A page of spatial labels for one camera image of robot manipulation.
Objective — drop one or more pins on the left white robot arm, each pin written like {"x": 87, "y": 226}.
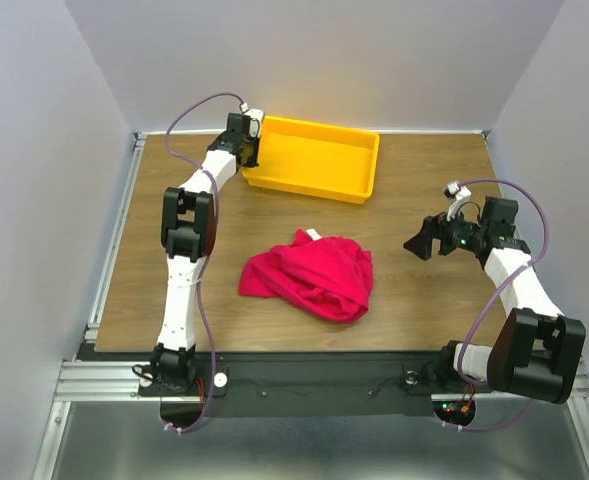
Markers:
{"x": 188, "y": 232}

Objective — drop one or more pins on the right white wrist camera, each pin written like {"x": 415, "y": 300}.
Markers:
{"x": 457, "y": 195}

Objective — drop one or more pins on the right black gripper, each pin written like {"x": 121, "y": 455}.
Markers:
{"x": 432, "y": 226}

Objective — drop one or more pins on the aluminium frame rail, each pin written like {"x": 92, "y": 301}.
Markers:
{"x": 59, "y": 412}

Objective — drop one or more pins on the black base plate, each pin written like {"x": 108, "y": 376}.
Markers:
{"x": 319, "y": 384}

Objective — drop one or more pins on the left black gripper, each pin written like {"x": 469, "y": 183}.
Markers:
{"x": 251, "y": 162}

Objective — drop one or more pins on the red t shirt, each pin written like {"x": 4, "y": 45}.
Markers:
{"x": 330, "y": 277}

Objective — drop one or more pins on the yellow plastic tray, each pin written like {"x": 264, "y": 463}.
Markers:
{"x": 315, "y": 159}

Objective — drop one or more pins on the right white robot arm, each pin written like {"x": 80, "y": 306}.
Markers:
{"x": 538, "y": 349}

